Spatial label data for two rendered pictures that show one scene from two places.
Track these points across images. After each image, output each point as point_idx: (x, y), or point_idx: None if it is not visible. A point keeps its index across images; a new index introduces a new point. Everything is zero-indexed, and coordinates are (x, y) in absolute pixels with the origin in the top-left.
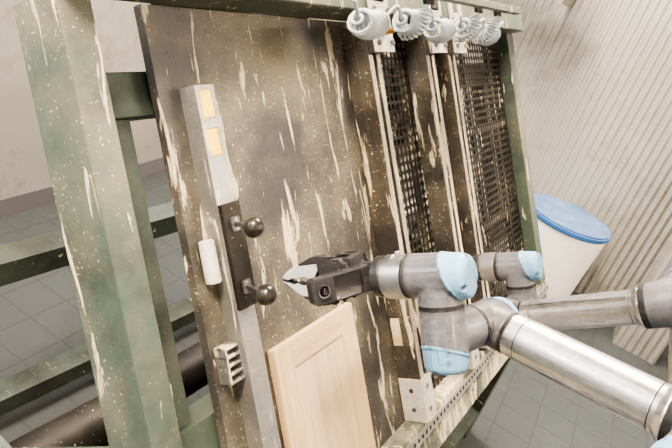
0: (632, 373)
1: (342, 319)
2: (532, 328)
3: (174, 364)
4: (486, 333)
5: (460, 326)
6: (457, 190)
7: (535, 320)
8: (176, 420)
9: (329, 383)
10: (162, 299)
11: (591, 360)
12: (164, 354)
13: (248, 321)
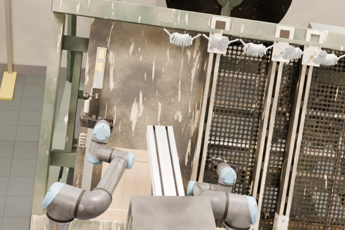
0: (104, 181)
1: None
2: (114, 161)
3: (71, 132)
4: (108, 157)
5: (94, 148)
6: (288, 141)
7: (193, 191)
8: (50, 141)
9: (132, 175)
10: (74, 110)
11: (106, 174)
12: (68, 127)
13: (92, 130)
